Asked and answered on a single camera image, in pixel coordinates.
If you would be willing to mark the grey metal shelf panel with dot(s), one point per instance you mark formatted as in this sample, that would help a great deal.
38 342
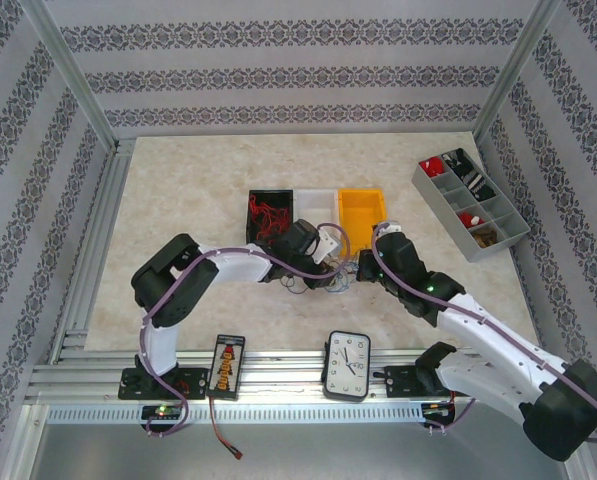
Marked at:
328 450

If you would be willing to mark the black plastic bin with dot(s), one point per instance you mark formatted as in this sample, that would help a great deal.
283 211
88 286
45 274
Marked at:
289 207

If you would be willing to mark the black battery pack orange print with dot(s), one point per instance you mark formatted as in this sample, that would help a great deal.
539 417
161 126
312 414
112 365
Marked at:
225 367

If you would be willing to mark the red battery lead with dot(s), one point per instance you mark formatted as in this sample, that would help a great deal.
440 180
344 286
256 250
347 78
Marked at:
217 425

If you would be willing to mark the brown crumpled item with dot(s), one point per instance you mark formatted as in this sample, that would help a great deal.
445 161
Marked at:
484 237

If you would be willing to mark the white plastic bin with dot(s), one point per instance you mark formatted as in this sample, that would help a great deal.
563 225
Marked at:
313 205

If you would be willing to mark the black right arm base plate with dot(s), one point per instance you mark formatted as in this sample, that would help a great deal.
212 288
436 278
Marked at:
403 382

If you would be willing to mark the grey compartment organizer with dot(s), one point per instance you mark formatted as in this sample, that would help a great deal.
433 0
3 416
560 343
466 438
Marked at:
508 225

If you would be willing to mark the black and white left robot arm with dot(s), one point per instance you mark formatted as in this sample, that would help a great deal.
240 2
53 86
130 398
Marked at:
153 285

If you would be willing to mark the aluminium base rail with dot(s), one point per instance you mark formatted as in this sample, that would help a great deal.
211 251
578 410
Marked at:
288 380

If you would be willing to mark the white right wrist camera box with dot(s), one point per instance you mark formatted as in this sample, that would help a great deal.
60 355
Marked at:
390 229

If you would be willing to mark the aluminium side rail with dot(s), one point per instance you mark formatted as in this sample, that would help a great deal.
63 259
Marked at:
113 200

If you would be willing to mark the small circuit board green light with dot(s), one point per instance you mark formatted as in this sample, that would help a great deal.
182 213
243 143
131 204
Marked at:
160 412

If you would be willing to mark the aluminium corner post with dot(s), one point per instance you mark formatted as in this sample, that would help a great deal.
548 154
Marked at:
515 70
68 65

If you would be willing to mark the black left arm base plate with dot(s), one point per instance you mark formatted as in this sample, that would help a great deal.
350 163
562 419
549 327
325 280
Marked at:
198 382

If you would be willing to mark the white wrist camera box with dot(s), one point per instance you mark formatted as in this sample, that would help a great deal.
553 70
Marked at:
390 229
328 247

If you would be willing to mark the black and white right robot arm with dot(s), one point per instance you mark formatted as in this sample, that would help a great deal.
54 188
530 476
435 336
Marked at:
558 425

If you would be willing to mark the black and white striped socks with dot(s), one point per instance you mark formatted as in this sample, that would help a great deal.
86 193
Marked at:
470 177

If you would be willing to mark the yellow plastic bin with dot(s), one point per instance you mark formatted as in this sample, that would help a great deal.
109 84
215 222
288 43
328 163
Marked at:
358 210

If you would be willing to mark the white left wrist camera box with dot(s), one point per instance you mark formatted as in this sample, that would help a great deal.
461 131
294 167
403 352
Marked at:
328 247

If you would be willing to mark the black-framed white analog clock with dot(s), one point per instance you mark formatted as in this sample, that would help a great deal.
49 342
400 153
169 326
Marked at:
347 365

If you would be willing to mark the small black circuit board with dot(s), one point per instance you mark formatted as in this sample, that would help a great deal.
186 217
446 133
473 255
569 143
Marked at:
438 411

